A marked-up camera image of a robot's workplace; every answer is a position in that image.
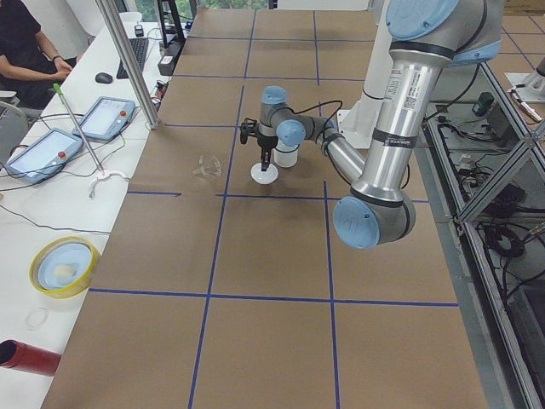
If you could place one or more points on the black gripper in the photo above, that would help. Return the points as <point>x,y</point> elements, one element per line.
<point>266,143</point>

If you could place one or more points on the white cup lid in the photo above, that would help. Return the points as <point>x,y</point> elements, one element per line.
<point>264,177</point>

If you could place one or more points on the clear glass funnel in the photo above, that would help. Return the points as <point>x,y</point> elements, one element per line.
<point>208,166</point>

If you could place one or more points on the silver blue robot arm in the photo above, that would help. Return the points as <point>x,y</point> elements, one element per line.
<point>427,37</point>

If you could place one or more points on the white enamel cup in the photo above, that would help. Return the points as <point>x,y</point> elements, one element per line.
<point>285,156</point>

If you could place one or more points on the black box on table edge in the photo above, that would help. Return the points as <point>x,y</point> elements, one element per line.
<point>170,55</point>

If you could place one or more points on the teach pendant far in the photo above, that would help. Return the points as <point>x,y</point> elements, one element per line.
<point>106,118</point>

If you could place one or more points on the teach pendant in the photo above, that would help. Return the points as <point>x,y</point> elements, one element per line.
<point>44,157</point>
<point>106,118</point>

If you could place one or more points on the black computer mouse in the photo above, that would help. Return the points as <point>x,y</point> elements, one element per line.
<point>103,78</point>

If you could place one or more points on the teach pendant near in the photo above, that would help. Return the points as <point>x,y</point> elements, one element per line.
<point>44,157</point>

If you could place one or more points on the seated person in black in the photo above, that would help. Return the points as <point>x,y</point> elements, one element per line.
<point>30,63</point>

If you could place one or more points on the red cylinder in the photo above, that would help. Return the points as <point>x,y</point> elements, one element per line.
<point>23,357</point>

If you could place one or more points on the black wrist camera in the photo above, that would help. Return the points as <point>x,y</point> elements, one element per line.
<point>248,128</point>

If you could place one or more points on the grabber stick green handle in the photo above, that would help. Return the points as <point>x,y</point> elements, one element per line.
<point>103,174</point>

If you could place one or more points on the aluminium frame post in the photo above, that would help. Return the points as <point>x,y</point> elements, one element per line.
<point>120,39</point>

